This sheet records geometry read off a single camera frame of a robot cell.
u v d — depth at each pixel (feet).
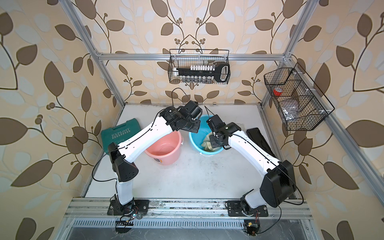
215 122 2.08
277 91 2.85
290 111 2.38
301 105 2.40
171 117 1.71
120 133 3.18
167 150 2.96
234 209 2.40
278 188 1.34
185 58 2.99
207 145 2.67
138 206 2.45
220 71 2.72
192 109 1.88
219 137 1.86
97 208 2.51
